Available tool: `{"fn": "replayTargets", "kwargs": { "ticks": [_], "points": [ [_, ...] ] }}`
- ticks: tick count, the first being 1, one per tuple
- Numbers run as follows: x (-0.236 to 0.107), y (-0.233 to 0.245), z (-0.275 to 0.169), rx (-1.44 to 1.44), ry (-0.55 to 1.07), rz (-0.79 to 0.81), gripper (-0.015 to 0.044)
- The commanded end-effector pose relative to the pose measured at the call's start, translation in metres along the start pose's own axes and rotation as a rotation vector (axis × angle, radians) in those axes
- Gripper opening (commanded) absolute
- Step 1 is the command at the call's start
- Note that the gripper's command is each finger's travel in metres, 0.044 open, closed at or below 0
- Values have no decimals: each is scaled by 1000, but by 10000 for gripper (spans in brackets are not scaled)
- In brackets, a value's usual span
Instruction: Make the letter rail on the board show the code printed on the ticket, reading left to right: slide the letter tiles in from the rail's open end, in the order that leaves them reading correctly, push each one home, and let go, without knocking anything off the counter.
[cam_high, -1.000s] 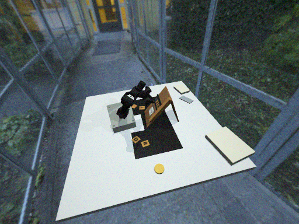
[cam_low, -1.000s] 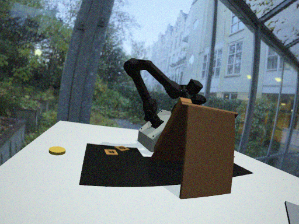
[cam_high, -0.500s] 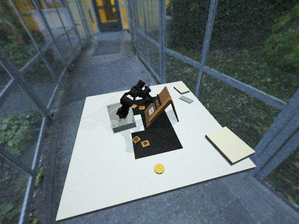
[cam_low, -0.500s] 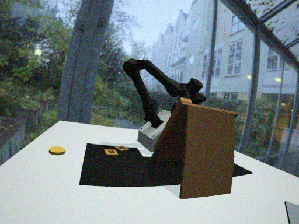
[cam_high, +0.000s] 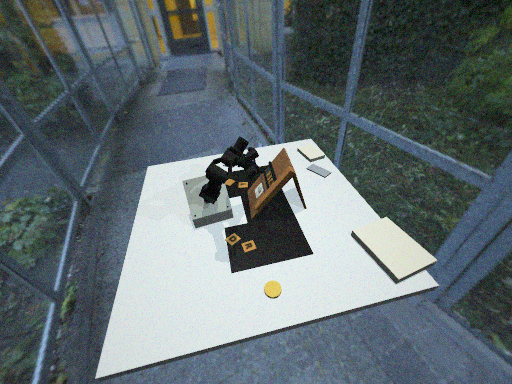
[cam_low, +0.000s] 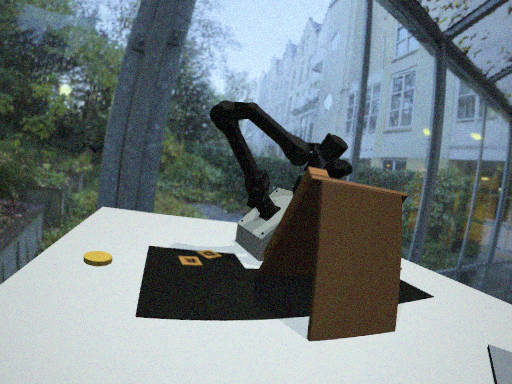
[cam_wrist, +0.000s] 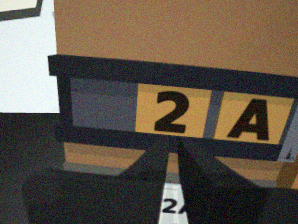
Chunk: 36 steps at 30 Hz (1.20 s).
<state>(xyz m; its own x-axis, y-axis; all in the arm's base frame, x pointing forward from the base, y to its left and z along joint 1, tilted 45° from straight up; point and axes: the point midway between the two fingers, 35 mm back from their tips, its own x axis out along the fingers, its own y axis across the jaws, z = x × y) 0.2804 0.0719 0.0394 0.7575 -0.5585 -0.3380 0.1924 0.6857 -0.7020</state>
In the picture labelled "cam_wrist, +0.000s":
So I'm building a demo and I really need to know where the white paper ticket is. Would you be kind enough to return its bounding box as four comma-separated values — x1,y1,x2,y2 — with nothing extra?
159,183,188,224

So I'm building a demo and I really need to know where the yellow letter tile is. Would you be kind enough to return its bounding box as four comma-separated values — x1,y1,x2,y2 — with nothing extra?
212,91,295,145

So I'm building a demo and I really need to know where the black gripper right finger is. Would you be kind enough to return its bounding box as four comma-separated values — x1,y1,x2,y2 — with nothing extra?
178,137,298,224

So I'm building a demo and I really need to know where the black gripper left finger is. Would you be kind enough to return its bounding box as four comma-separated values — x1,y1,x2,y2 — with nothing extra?
21,135,170,224

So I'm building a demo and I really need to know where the tan wooden board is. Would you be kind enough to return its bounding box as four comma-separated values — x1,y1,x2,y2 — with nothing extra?
48,0,298,189

